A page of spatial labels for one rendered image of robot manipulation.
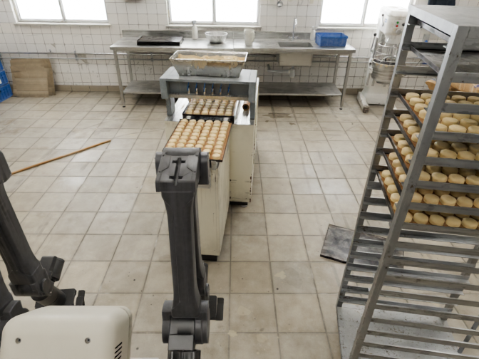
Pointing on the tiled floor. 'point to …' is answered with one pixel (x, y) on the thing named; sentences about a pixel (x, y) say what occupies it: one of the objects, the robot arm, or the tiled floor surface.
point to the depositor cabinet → (243, 179)
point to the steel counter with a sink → (294, 52)
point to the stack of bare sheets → (343, 243)
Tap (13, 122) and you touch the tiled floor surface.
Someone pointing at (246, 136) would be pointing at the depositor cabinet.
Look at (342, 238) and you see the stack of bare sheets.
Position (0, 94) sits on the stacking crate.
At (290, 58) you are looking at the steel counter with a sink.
